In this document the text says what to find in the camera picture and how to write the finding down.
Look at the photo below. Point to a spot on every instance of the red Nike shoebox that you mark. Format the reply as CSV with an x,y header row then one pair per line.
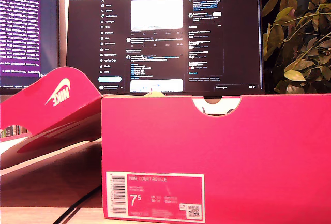
x,y
207,143

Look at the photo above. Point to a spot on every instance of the green leafy houseplant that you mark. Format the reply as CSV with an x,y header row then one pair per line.
x,y
297,53

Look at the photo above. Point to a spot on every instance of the yellow crumpled paper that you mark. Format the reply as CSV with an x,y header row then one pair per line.
x,y
155,94

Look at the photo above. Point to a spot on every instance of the green and white box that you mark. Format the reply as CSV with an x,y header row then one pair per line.
x,y
10,131

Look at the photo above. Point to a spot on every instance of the monitor with purple code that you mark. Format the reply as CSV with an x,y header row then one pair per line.
x,y
23,27

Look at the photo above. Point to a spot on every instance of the black Huawei monitor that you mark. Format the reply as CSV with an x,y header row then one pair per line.
x,y
165,40

